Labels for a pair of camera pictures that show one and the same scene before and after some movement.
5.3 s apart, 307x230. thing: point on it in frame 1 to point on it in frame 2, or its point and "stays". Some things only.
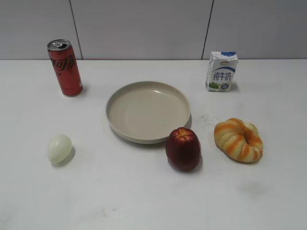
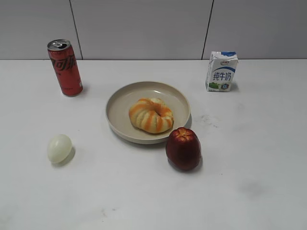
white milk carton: [221, 69] stays
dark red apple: [183, 149] stays
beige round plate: [147, 112] stays
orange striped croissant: [238, 140] to [151, 115]
